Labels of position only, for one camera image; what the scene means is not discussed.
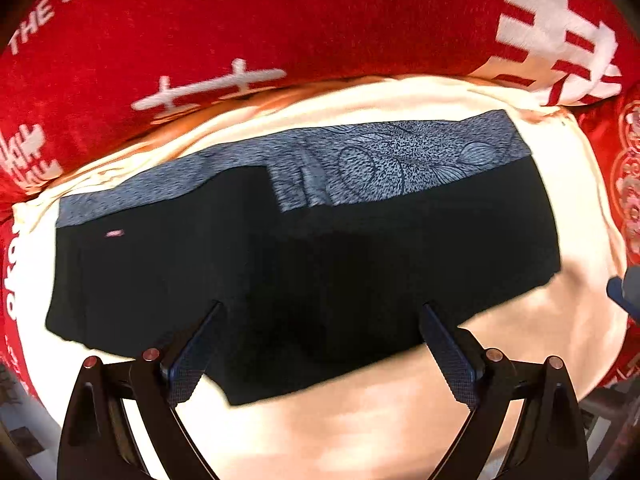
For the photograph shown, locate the black pants with blue floral bands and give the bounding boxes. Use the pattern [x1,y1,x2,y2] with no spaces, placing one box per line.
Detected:
[45,109,562,407]

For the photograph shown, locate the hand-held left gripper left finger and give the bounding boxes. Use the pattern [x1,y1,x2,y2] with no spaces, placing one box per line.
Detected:
[57,301,225,480]

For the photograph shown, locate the peach patterned blanket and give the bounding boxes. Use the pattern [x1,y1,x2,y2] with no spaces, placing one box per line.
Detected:
[12,74,629,480]

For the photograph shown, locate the red embroidered pillow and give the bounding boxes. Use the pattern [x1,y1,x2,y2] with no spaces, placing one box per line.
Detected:
[575,95,640,391]

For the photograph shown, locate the red printed blanket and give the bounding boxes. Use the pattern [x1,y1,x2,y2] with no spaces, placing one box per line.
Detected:
[0,0,627,402]

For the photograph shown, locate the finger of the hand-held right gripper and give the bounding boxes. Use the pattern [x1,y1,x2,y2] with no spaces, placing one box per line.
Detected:
[606,269,640,322]

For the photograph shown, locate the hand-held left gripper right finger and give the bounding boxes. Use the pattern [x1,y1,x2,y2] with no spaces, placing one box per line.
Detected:
[421,302,589,480]

